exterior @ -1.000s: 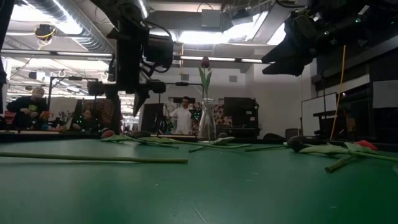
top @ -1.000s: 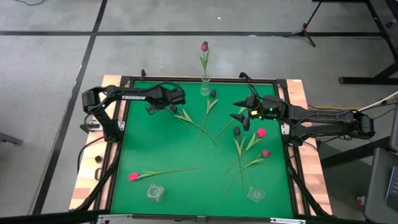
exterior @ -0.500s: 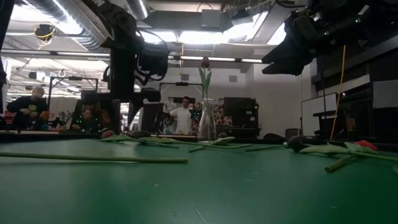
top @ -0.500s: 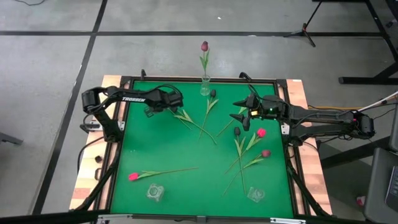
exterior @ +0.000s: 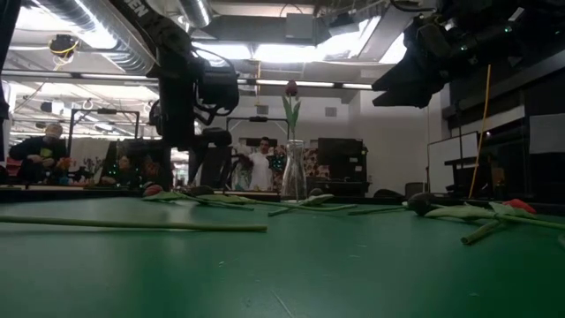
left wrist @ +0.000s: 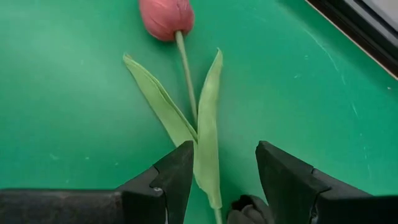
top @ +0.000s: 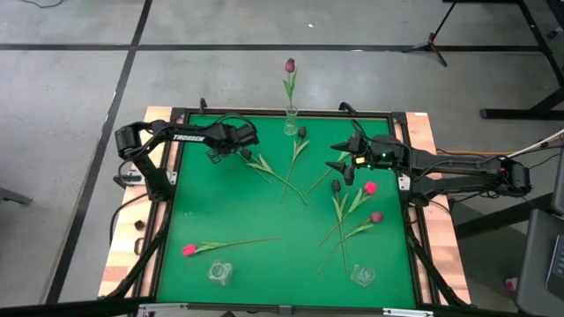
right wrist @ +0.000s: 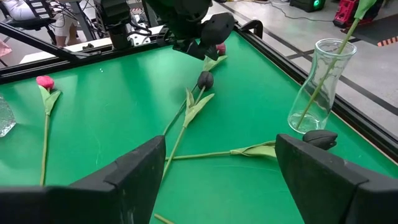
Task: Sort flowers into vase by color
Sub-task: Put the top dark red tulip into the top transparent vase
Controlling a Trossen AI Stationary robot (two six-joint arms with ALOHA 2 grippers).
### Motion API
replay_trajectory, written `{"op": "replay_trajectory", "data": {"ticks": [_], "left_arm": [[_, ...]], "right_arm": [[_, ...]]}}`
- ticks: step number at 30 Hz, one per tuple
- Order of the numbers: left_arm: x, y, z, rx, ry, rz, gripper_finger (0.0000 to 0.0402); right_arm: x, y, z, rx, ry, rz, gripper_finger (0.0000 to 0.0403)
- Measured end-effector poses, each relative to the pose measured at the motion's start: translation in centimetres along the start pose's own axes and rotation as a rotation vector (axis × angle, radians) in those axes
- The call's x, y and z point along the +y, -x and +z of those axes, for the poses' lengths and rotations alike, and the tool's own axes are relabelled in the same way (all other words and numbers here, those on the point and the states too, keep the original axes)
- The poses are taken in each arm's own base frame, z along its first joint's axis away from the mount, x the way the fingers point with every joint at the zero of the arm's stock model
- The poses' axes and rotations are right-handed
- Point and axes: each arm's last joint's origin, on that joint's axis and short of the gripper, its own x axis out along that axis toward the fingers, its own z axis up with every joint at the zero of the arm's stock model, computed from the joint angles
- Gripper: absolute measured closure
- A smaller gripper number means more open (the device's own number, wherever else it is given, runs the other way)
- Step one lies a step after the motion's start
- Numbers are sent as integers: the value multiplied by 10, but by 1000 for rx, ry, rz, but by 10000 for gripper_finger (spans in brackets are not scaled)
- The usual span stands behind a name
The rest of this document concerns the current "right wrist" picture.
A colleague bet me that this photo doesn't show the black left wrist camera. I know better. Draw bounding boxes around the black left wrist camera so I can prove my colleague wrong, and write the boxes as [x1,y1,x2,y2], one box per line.
[200,12,236,47]

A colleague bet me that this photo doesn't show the green table mat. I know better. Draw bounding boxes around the green table mat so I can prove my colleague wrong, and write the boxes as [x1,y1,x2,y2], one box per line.
[0,30,398,224]

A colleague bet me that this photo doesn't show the square clear glass vase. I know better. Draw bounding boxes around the square clear glass vase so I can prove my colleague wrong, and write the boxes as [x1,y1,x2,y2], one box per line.
[0,95,17,138]

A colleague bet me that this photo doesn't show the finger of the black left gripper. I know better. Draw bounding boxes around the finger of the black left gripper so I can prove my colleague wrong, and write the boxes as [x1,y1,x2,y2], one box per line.
[205,45,220,62]
[172,39,206,61]

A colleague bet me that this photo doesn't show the tall clear glass vase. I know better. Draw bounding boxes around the tall clear glass vase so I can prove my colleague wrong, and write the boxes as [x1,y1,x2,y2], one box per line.
[287,38,358,135]

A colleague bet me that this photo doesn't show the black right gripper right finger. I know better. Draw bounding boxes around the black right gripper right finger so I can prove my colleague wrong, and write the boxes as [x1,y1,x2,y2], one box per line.
[275,133,398,224]

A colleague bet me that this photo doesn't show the black labelled drawer unit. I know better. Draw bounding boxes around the black labelled drawer unit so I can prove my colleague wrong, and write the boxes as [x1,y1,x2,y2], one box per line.
[29,0,52,19]

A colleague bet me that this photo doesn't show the red portable power station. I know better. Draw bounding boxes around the red portable power station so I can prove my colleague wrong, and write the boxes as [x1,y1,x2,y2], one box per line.
[332,0,383,29]

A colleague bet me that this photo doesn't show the dark red artificial tulip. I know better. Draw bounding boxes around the dark red artificial tulip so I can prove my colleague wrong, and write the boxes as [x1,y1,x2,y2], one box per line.
[295,0,377,130]
[162,42,228,136]

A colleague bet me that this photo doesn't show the black hazard-edged floor mat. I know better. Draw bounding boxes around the black hazard-edged floor mat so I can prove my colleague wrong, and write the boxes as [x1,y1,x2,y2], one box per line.
[341,14,398,47]

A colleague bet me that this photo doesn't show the black diagonal frame strut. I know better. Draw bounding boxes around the black diagonal frame strut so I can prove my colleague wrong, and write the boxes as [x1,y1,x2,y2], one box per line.
[0,22,91,63]

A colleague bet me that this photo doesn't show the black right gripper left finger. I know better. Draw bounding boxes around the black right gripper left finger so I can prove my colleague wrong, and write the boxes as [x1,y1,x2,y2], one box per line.
[0,135,167,224]

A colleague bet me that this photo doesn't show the black table frame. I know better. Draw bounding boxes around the black table frame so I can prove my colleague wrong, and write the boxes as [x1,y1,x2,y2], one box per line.
[0,18,398,162]

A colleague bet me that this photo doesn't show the black clamp handle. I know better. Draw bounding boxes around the black clamp handle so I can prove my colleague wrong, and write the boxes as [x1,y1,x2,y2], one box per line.
[239,19,264,40]

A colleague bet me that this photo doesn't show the black computer green lights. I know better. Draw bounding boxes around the black computer green lights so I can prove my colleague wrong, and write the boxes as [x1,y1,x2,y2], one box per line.
[289,0,326,12]

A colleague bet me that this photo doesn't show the person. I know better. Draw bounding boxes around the person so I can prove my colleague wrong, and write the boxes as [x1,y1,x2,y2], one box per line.
[0,0,83,47]

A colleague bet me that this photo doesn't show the pink artificial tulip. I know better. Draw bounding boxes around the pink artificial tulip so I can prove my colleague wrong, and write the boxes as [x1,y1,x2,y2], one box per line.
[35,75,62,187]

